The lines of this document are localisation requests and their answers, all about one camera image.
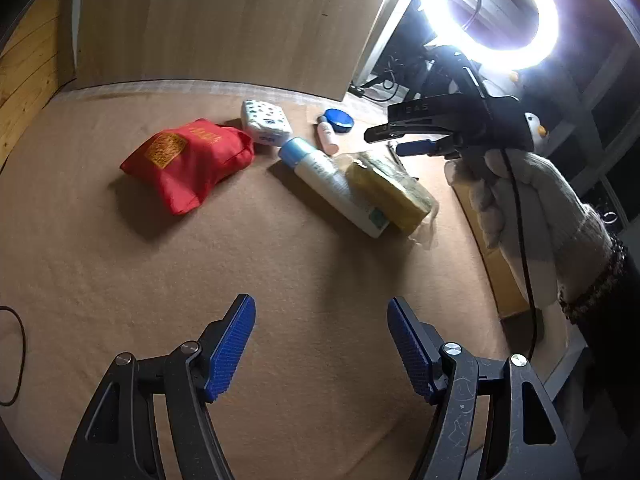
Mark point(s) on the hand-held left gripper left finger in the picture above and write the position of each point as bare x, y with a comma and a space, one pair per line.
231, 345

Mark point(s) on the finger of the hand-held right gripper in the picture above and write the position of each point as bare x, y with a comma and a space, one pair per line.
420, 148
425, 115

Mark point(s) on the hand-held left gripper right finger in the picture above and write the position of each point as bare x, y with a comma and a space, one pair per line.
412, 345

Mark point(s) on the yellow sponge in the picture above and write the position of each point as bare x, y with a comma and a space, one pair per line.
390, 190

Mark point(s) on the small pink bottle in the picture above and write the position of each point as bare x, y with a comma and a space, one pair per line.
327, 137

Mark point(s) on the white bottle with blue cap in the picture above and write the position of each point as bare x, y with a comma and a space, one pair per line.
325, 175

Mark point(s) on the white tissue pack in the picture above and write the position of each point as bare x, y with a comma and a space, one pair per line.
265, 120

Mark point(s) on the red cloth bag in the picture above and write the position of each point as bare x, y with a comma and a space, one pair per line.
190, 160

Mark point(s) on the person's right forearm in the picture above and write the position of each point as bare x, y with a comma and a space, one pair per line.
610, 320

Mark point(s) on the person's right hand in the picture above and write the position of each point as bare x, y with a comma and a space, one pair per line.
555, 220

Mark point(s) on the white penguin plush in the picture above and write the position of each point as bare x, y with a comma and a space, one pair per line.
535, 127

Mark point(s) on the beige felt blanket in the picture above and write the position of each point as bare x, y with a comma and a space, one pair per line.
200, 270

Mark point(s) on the wooden board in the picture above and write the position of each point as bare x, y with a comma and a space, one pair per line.
225, 25

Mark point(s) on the white metal frame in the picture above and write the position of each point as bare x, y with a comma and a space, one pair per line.
387, 15

